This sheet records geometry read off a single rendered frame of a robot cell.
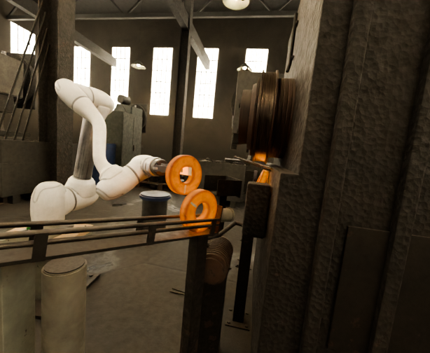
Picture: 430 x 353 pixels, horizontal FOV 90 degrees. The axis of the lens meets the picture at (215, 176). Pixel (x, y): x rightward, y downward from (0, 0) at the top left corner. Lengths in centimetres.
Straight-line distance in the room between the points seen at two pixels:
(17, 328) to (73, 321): 19
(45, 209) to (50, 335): 71
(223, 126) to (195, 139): 159
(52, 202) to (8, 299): 62
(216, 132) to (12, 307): 1091
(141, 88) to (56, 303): 1273
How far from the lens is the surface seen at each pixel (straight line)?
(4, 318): 100
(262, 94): 102
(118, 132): 457
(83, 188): 156
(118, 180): 102
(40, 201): 147
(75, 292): 88
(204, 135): 1156
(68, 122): 386
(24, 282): 99
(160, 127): 1239
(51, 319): 92
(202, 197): 76
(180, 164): 81
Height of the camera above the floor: 92
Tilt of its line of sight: 7 degrees down
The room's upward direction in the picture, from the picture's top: 5 degrees clockwise
